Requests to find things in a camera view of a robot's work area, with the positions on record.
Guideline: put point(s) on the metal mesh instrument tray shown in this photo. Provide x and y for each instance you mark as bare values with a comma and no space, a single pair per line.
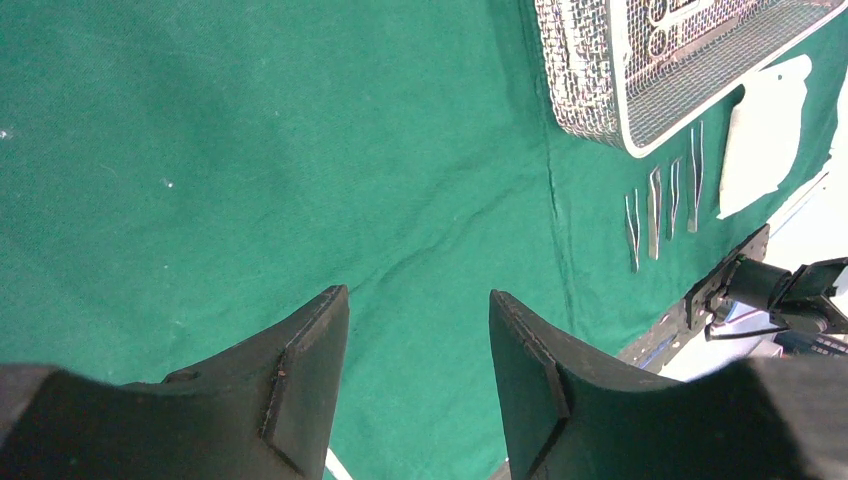
631,74

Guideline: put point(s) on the steel surgical forceps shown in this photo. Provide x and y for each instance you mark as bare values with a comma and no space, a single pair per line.
633,224

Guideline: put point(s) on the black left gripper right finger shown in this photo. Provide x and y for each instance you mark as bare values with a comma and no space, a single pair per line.
571,411

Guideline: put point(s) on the green surgical drape cloth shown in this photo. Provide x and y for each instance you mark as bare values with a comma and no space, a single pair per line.
177,176

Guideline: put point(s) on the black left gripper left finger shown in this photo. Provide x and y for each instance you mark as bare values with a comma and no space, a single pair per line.
261,409

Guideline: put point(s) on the steel needle holder clamp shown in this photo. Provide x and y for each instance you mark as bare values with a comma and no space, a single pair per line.
674,195

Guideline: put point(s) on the white sterile packet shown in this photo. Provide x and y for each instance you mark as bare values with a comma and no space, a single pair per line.
763,135

